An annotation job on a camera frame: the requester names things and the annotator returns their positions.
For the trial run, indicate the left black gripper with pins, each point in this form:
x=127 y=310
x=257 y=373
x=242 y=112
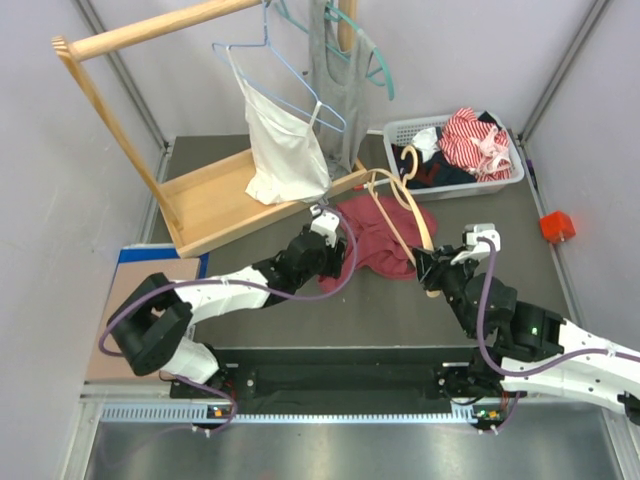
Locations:
x=335 y=258

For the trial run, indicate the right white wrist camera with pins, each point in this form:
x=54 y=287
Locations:
x=477 y=240

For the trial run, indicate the white garment in basket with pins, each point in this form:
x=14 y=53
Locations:
x=426 y=142

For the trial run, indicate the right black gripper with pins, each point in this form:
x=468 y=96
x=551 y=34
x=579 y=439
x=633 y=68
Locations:
x=439 y=264

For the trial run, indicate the red white striped garment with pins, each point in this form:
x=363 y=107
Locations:
x=478 y=146

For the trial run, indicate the grey tank top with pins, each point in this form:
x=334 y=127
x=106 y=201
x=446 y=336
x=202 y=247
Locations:
x=341 y=84

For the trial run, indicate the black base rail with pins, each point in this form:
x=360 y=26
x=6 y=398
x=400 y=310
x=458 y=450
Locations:
x=355 y=380

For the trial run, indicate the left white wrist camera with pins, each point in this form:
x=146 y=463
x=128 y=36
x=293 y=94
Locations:
x=325 y=223

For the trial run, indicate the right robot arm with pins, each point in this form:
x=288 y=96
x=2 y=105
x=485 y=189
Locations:
x=522 y=347

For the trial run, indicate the blue wire hanger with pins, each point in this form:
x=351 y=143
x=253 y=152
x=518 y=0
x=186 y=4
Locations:
x=267 y=70

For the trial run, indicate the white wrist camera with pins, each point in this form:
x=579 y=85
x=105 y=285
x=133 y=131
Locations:
x=477 y=240
x=325 y=223

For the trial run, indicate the orange red block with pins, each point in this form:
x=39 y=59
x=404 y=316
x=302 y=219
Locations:
x=557 y=227

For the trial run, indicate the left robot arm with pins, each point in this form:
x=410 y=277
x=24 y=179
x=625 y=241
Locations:
x=149 y=329

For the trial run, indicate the white garment on hanger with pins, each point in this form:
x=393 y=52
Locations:
x=288 y=160

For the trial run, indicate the wooden clothes hanger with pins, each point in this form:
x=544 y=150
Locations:
x=404 y=198

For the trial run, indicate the white laundry basket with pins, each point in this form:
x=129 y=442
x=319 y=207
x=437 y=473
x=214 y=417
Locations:
x=400 y=132

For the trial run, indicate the wooden clothes rack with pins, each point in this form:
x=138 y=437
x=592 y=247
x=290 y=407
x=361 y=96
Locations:
x=203 y=209

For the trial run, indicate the dark navy garment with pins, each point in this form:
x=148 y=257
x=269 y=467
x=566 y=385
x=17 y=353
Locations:
x=418 y=173

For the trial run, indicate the red tank top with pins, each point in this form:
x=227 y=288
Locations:
x=377 y=246

